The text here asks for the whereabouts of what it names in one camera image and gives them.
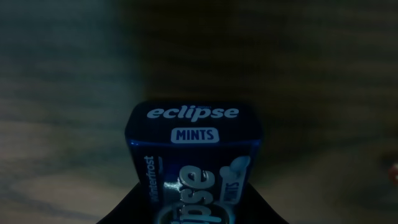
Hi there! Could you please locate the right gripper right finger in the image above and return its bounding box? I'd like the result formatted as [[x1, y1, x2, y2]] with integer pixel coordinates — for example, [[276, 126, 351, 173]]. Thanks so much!
[[236, 183, 290, 224]]

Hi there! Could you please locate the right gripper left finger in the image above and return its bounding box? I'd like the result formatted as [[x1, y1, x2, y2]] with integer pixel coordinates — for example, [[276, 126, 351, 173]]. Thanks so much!
[[96, 182, 155, 224]]

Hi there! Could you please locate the blue candy pack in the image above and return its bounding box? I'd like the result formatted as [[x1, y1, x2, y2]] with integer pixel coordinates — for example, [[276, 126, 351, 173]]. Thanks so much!
[[124, 101, 264, 224]]

